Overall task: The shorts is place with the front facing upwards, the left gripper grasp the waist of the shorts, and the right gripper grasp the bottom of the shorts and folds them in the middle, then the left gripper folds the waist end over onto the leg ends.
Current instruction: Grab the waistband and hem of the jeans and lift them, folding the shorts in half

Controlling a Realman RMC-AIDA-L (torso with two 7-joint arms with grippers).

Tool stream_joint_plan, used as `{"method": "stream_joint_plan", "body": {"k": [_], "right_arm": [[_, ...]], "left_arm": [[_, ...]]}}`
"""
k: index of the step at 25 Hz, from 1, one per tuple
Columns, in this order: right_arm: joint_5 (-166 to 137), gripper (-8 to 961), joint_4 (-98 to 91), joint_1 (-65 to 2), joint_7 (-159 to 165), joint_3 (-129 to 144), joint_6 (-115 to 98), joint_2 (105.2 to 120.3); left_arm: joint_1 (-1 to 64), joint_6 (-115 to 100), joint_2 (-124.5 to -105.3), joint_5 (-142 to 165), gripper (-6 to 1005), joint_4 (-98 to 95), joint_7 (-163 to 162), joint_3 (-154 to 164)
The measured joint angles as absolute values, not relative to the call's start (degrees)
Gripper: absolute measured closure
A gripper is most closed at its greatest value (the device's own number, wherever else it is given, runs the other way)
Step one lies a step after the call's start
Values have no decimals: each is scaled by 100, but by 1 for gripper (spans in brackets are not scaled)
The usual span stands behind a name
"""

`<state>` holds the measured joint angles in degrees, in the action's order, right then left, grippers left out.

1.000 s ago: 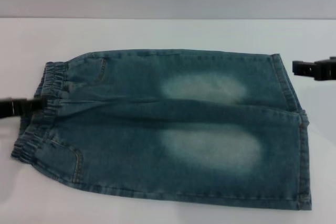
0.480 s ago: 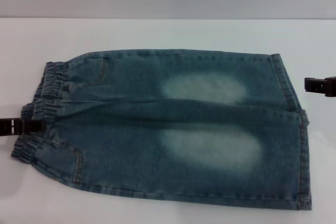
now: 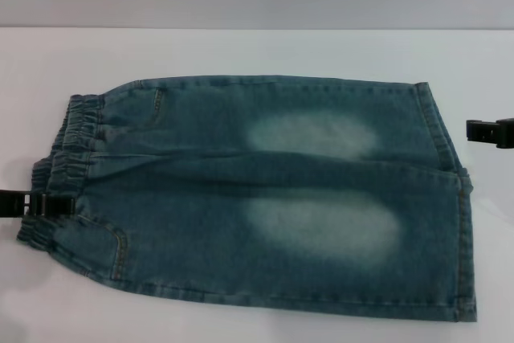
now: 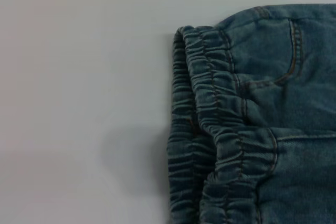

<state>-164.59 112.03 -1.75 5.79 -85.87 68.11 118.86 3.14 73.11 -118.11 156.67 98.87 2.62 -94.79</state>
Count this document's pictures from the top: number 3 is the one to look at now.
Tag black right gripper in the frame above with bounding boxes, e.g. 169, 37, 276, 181
465, 117, 514, 149

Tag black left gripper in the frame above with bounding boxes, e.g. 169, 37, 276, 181
0, 189, 80, 220

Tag blue denim shorts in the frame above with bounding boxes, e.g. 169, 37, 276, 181
15, 74, 479, 323

